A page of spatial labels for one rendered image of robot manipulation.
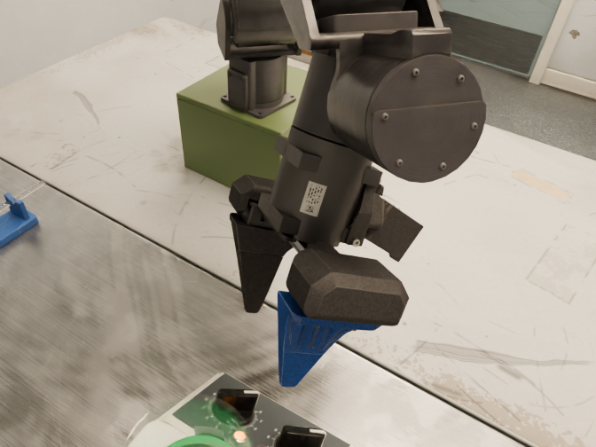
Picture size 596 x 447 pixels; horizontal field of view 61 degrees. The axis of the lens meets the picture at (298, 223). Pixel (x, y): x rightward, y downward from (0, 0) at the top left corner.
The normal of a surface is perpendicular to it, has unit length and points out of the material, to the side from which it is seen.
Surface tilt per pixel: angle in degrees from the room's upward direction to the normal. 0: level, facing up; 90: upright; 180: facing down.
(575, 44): 90
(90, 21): 90
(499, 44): 90
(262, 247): 62
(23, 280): 0
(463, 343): 0
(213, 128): 90
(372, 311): 69
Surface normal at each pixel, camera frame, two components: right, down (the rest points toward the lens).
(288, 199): -0.55, 0.07
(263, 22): 0.28, 0.40
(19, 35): 0.85, 0.40
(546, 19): -0.52, 0.57
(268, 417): 0.29, -0.92
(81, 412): 0.06, -0.73
